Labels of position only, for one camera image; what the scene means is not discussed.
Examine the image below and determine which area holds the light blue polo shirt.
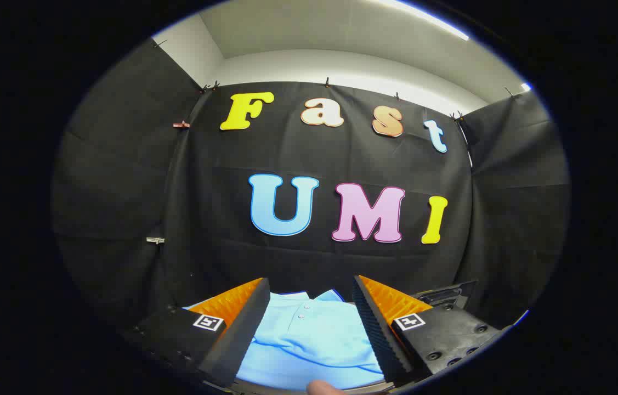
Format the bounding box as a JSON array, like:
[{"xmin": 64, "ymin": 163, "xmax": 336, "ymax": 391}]
[{"xmin": 183, "ymin": 289, "xmax": 386, "ymax": 391}]

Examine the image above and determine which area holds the black backdrop cloth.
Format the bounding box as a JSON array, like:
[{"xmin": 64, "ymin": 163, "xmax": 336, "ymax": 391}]
[{"xmin": 51, "ymin": 38, "xmax": 570, "ymax": 330}]

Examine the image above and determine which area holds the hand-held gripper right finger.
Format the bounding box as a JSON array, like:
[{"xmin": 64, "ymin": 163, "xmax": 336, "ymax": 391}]
[{"xmin": 351, "ymin": 274, "xmax": 502, "ymax": 386}]

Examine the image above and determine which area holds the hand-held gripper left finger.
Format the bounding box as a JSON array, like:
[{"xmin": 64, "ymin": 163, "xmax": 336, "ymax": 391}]
[{"xmin": 124, "ymin": 277, "xmax": 271, "ymax": 388}]

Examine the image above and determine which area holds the row of small black clips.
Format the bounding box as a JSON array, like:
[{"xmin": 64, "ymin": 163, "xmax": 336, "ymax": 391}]
[{"xmin": 152, "ymin": 38, "xmax": 518, "ymax": 121}]

